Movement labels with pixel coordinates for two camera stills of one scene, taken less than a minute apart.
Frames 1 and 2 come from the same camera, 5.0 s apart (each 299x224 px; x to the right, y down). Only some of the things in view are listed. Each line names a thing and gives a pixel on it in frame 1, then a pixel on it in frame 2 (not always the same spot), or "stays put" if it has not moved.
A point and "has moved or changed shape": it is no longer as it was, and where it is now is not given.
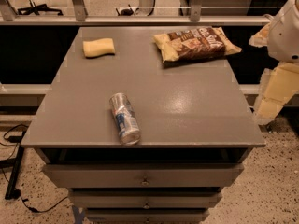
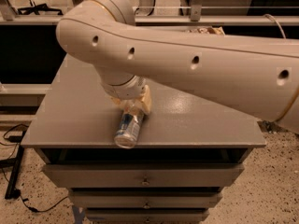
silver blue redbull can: [125, 119] has moved or changed shape
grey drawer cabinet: [198, 127] stays put
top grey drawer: [147, 175] stays put
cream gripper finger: [261, 38] -> [120, 103]
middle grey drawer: [144, 200] stays put
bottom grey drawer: [147, 216] stays put
